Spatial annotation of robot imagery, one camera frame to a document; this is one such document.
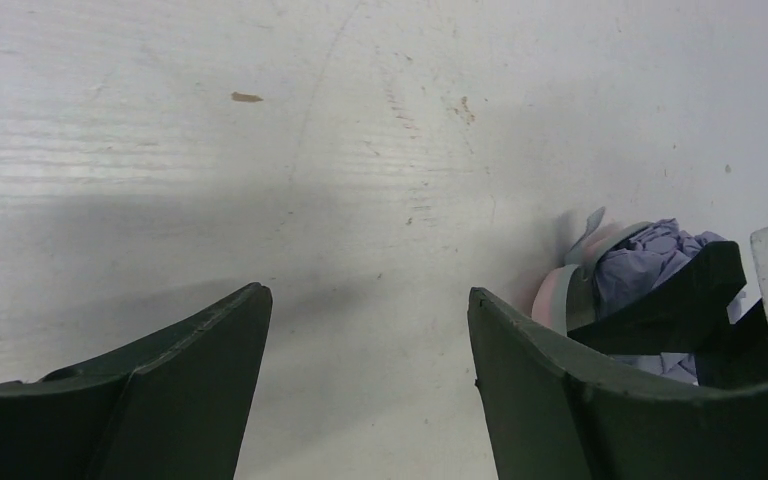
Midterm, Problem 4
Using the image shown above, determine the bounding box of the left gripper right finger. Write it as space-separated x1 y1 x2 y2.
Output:
467 287 768 479

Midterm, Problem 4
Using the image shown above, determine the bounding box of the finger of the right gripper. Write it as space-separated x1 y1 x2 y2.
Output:
568 241 746 355
695 300 768 389

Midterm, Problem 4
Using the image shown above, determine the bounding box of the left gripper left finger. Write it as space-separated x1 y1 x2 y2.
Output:
0 283 273 479

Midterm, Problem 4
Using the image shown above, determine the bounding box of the lavender folding umbrella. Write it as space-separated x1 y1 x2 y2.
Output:
594 219 724 385

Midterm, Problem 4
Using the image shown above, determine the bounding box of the pink umbrella case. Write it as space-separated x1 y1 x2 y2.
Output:
530 207 650 335

